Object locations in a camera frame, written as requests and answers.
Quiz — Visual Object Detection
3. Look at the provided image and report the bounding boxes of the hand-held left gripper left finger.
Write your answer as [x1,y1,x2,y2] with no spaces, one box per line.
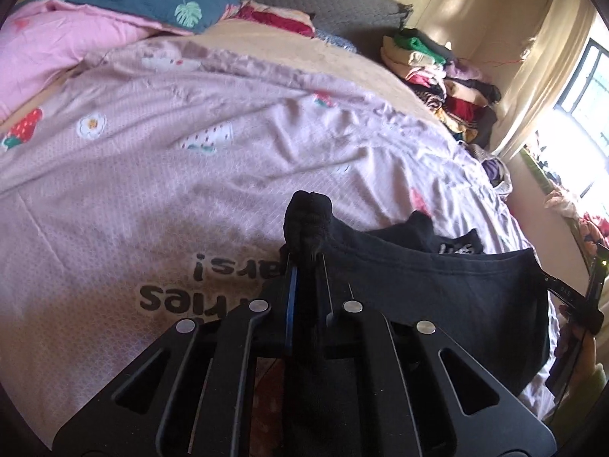
[51,254,300,457]

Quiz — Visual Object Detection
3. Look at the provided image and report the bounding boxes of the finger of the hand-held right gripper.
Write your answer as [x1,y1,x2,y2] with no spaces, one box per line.
[542,273,604,335]

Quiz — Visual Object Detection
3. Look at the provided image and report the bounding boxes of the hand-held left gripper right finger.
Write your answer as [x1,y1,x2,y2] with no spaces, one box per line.
[318,252,557,457]

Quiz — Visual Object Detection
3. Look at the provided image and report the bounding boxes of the black sweater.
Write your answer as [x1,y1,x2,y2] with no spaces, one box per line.
[281,190,553,457]

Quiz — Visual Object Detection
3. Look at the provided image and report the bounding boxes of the person's right forearm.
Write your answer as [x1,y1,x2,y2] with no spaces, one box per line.
[547,338,609,439]

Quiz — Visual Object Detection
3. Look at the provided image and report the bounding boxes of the pile of folded clothes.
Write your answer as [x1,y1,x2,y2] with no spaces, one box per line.
[381,29,502,146]

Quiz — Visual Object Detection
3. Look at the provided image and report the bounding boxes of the green window seat mat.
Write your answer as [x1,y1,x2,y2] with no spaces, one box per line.
[521,147,549,191]

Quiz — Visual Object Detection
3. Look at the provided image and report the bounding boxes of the floral laundry basket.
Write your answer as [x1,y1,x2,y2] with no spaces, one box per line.
[469,143,515,196]

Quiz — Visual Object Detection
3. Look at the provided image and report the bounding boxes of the purple garment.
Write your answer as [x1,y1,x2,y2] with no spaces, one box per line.
[483,159,510,186]

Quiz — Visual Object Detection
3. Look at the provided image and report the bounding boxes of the lilac strawberry print quilt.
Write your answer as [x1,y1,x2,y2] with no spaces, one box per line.
[0,38,557,443]

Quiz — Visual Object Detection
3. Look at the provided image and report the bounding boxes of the window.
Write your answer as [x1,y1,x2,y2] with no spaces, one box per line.
[537,38,609,201]

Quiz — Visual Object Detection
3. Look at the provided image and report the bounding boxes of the cream curtain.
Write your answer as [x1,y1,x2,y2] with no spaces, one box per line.
[490,0,598,163]

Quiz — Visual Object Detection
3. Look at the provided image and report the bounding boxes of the blue patterned pillow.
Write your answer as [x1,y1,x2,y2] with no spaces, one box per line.
[316,29,357,54]

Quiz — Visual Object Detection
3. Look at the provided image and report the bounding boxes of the red patterned cloth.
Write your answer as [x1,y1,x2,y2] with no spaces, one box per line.
[233,0,317,39]

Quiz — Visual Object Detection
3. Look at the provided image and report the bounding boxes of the blue floral quilt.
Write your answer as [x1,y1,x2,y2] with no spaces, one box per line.
[14,0,241,35]

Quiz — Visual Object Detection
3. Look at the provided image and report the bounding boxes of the pink quilt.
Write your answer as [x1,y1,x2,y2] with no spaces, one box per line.
[0,0,158,122]

